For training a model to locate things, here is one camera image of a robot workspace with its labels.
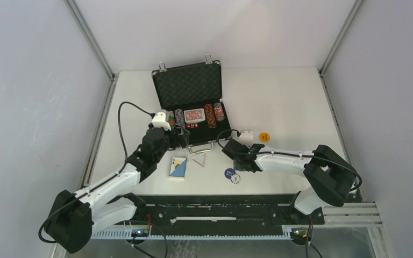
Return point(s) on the red green chip stack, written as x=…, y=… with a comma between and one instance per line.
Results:
x=219, y=112

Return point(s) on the red playing card deck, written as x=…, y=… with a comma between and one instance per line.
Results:
x=194, y=116

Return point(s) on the brown orange chip stack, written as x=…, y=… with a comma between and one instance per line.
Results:
x=210, y=115

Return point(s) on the blue white card box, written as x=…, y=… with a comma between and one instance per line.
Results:
x=178, y=167

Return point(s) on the white cable duct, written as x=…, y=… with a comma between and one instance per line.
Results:
x=121, y=233

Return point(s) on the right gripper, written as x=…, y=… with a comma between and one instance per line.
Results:
x=236, y=166

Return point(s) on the red dice in case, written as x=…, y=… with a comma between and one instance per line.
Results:
x=192, y=125

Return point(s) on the blue grey chip stack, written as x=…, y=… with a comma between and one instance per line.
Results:
x=179, y=119

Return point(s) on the blue small blind button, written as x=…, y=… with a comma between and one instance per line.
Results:
x=229, y=172

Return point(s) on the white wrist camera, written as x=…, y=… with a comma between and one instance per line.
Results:
x=161, y=120
x=246, y=138

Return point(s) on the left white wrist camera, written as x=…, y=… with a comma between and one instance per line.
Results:
x=161, y=120

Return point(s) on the black aluminium poker case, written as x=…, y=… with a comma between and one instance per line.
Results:
x=193, y=86

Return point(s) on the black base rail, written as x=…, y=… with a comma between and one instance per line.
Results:
x=216, y=214

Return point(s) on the orange big blind button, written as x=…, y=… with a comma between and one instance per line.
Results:
x=264, y=137

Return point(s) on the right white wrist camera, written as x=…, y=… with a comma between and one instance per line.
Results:
x=246, y=138

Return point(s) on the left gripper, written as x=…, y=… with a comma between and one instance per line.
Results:
x=180, y=140

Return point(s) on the white grey poker chip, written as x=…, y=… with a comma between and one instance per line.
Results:
x=235, y=179

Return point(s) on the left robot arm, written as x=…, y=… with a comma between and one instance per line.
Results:
x=76, y=216

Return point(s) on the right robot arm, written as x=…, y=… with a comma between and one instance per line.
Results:
x=330, y=177

